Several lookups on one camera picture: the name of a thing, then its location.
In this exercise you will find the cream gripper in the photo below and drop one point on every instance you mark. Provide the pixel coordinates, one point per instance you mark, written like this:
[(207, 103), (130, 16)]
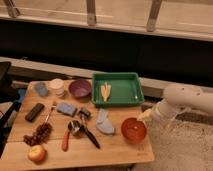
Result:
[(145, 116)]

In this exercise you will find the blue sponge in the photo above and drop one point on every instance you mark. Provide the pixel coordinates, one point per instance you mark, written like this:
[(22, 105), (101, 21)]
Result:
[(66, 109)]

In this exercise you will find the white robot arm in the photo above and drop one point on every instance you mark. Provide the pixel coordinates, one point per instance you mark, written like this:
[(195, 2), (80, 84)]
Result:
[(178, 98)]

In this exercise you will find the white paper cup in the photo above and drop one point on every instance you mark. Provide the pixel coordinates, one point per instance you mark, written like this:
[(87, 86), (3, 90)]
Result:
[(57, 86)]

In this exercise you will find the orange red bowl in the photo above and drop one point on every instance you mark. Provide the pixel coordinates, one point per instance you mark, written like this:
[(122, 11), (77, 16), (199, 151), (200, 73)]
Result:
[(133, 131)]

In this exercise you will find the green plastic tray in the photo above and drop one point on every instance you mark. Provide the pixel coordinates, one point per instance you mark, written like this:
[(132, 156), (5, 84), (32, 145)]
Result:
[(126, 89)]

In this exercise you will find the light blue cloth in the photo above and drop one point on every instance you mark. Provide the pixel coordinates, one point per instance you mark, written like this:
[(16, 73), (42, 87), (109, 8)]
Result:
[(103, 124)]

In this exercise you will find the yellow corn toy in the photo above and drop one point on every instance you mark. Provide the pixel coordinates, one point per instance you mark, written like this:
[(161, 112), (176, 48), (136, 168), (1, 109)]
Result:
[(105, 91)]

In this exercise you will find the purple bowl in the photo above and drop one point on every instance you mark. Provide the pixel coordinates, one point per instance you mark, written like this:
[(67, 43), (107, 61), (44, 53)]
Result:
[(80, 88)]

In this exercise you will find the metal measuring spoon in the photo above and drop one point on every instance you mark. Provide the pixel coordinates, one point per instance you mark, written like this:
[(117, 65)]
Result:
[(74, 127)]

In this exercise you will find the wooden cutting board table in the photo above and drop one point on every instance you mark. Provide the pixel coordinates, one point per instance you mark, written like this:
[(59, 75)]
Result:
[(114, 150)]

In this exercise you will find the bunch of dark grapes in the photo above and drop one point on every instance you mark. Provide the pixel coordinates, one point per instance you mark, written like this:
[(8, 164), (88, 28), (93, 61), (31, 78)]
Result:
[(39, 136)]

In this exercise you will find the black rectangular block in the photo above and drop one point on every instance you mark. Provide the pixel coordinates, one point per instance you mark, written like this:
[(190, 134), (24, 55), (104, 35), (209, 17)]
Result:
[(34, 112)]

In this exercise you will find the red yellow apple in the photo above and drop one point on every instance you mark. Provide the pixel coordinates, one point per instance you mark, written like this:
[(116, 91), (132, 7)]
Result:
[(37, 153)]

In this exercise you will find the black chair left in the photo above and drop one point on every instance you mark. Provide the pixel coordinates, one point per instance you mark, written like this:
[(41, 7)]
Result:
[(7, 94)]

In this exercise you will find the black handled can opener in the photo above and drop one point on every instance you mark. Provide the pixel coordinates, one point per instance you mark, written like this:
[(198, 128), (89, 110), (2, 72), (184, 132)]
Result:
[(85, 116)]

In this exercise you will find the orange handled peeler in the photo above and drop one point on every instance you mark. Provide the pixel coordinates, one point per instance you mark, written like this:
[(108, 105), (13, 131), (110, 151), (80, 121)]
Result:
[(65, 140)]

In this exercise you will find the small brush with handle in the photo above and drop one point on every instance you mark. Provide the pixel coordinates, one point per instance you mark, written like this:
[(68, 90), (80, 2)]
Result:
[(49, 114)]

